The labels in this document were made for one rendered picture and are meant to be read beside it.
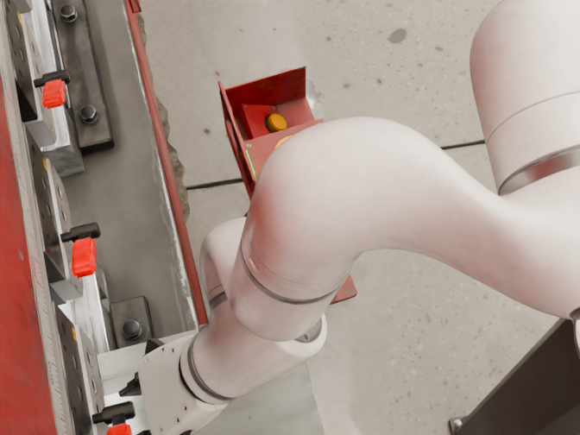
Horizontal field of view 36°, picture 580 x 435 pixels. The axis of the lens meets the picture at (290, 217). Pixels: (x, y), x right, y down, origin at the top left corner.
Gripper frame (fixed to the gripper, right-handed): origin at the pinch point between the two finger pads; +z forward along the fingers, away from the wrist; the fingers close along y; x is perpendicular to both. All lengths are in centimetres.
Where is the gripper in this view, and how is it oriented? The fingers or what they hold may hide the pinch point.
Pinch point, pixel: (140, 412)
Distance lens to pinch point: 112.9
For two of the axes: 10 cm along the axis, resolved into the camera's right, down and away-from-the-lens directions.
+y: 2.5, 8.9, -3.8
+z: -6.1, 4.5, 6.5
